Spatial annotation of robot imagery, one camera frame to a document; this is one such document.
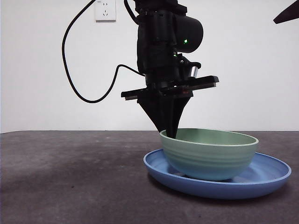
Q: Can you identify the long black looping cable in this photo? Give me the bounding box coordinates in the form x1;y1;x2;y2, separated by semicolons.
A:
61;0;146;104

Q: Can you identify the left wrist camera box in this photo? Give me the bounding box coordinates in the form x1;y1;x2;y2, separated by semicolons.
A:
174;55;201;79

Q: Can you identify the blue round plate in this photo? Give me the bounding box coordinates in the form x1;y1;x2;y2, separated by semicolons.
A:
143;148;292;200

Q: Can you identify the white wall socket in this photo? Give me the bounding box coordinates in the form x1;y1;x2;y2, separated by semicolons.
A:
95;0;117;23

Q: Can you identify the green ribbed bowl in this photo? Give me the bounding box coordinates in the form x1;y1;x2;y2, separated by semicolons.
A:
159;128;259;182

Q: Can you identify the short black cable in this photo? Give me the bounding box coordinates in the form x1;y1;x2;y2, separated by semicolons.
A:
123;0;141;25

